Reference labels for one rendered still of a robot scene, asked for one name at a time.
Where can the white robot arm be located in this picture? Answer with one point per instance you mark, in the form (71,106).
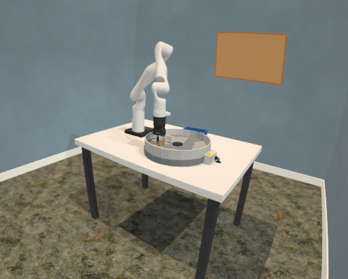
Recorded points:
(158,71)

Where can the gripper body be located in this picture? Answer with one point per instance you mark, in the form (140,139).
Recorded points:
(159,119)

